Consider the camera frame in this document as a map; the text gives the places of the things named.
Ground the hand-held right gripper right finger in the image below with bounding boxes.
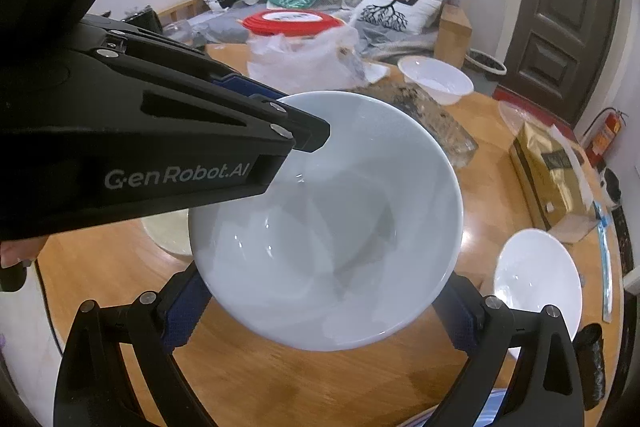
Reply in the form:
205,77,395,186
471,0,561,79
425,271,587,427

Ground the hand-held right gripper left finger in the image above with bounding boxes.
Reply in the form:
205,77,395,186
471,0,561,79
52,261,213,427

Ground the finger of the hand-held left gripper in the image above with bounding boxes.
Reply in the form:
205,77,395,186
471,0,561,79
90,48,332,154
82,18,282,102

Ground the large white ceramic bowl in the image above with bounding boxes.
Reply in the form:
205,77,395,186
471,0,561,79
187,91,465,353

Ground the person's left hand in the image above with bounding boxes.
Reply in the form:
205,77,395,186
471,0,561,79
0,240,48,270

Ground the clear plastic bag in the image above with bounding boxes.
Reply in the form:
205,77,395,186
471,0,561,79
247,26,362,92

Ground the clear plastic bottle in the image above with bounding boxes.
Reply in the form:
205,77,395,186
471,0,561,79
162,20,207,48

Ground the beige round plate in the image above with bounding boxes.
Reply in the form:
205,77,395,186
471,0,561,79
140,212,194,259

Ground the red lidded container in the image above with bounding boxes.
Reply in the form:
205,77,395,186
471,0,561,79
243,9,347,40

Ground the white ceramic plate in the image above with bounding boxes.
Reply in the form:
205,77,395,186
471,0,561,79
493,228,584,344

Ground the black bag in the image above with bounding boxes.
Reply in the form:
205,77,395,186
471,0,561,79
122,6,164,34

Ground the clear glass tray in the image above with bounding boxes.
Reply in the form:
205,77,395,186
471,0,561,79
350,82,479,168

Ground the black cylindrical object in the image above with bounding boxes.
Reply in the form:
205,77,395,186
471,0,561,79
574,324,607,410

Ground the white plastic bowl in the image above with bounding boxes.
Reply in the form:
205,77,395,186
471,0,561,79
397,56,475,106

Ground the blue and white packet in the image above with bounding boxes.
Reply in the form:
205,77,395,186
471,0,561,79
594,201,616,324

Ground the white tree print cushion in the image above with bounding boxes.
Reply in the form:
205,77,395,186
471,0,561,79
350,0,442,34

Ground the gold cardboard box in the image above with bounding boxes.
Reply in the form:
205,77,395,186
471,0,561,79
509,119,602,234

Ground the woven trash bin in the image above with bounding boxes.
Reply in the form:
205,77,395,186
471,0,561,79
465,49,507,80

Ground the red fire extinguisher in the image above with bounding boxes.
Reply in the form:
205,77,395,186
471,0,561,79
581,107,629,168

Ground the dark brown door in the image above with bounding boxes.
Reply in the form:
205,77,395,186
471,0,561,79
502,0,622,124

